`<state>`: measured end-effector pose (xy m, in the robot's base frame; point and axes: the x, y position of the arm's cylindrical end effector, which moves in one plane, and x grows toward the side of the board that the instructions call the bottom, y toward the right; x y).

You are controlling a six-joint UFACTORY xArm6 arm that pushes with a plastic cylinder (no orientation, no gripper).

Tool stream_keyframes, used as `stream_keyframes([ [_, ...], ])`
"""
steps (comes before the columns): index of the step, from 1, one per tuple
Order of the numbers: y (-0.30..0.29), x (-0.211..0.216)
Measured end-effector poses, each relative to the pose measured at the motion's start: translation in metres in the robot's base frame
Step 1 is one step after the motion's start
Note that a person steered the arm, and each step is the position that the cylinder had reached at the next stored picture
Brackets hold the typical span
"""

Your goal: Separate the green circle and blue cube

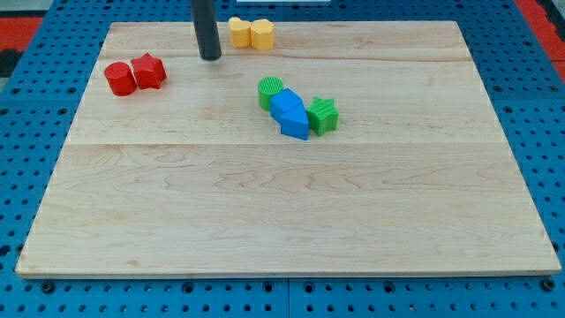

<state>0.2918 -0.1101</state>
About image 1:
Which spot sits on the blue cube block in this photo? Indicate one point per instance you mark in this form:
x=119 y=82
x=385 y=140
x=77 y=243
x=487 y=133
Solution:
x=283 y=102

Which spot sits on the blue triangle block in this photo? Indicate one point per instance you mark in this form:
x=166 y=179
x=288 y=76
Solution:
x=295 y=123

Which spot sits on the green star block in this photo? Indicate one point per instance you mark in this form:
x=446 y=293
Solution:
x=322 y=115

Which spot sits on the light wooden board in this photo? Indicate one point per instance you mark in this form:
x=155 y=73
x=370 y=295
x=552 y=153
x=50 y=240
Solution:
x=195 y=179

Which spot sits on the green cylinder block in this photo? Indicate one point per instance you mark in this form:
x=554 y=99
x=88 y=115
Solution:
x=267 y=88

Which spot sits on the yellow hexagon block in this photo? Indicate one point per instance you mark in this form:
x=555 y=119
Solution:
x=262 y=34

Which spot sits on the yellow heart block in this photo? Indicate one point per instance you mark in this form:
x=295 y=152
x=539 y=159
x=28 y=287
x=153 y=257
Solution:
x=240 y=32

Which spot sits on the red star block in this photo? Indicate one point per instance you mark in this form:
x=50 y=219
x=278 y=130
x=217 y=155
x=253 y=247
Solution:
x=148 y=71

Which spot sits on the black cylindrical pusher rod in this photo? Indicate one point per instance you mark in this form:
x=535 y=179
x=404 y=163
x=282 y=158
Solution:
x=206 y=30

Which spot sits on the red cylinder block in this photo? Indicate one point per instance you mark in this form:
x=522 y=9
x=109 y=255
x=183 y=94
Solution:
x=120 y=78

